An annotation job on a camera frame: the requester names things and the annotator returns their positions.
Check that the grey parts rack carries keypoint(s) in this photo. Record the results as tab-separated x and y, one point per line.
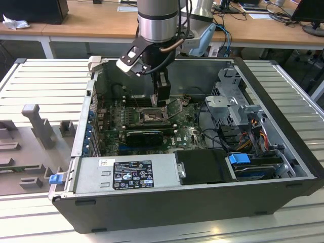
30	152

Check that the blue expansion slot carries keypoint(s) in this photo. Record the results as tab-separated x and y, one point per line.
122	146

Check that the small black desk object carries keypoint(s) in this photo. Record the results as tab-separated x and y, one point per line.
97	1

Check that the blue slot retainer clip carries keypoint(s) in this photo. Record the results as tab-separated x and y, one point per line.
89	131
87	139
91	114
86	148

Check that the crumpled white paper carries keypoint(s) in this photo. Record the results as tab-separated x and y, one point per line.
16	23

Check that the grey desk hatch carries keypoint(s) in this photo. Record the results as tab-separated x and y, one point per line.
127	8

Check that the RAM slot black clips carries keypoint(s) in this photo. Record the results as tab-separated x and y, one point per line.
131	123
130	99
130	104

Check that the grey power supply unit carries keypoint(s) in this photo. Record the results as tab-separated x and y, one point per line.
86	177

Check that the wooden desk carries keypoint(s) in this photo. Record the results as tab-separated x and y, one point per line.
101	20

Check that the green motherboard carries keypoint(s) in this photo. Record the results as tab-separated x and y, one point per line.
187	131

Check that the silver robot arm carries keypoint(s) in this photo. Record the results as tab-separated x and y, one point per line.
157	20

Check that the metal locking lever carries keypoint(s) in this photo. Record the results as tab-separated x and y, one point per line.
137	105
177	113

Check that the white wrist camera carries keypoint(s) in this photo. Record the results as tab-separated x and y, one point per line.
125	66

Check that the silver CPU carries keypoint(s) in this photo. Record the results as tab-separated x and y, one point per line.
154	100

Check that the coin battery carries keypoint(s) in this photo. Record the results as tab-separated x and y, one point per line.
186	101

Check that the black PC case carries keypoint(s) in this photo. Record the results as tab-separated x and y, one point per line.
177	210

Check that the black graphics card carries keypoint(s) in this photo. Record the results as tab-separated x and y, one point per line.
144	138

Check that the black plastic shroud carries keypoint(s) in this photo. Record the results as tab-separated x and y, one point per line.
202	164

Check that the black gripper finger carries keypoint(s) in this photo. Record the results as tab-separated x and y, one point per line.
154	83
164	88

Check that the silver drive cage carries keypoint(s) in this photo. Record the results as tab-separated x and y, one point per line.
227	106

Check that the blue case latch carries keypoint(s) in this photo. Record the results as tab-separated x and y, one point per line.
55	179

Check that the CPU socket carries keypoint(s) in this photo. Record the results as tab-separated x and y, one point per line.
152	117

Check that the black cylindrical part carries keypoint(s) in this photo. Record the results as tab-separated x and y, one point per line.
117	91

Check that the green RAM stick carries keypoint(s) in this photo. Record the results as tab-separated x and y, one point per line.
6	169
167	128

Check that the black monitor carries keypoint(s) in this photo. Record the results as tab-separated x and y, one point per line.
308	10

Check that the black computer box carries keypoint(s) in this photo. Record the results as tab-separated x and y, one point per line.
33	11

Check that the hard disk blue carrier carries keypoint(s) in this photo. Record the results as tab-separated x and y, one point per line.
239	160

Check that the black monitor stand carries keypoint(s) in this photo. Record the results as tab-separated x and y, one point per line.
225	5

